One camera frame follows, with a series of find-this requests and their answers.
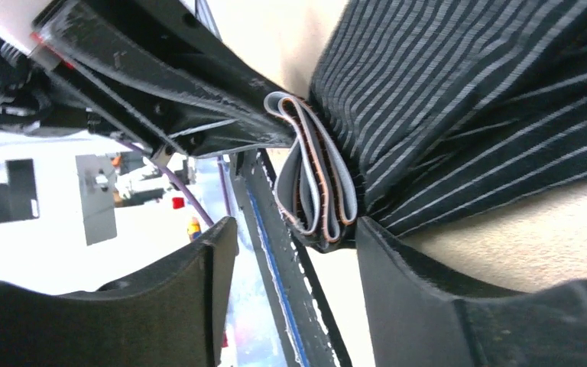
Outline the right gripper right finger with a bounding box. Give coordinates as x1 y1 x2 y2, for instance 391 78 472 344
355 217 587 366

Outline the black striped underwear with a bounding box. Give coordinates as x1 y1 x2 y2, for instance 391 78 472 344
264 1 587 252

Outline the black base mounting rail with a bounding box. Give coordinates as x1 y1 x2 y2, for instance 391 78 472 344
229 149 352 366

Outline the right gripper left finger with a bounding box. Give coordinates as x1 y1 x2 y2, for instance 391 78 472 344
0 217 238 366

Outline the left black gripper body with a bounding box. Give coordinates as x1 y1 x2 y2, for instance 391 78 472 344
0 0 102 138

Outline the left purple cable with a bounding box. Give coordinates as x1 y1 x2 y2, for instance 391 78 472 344
121 141 234 228

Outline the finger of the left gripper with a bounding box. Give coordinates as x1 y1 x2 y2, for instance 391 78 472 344
32 1 295 158

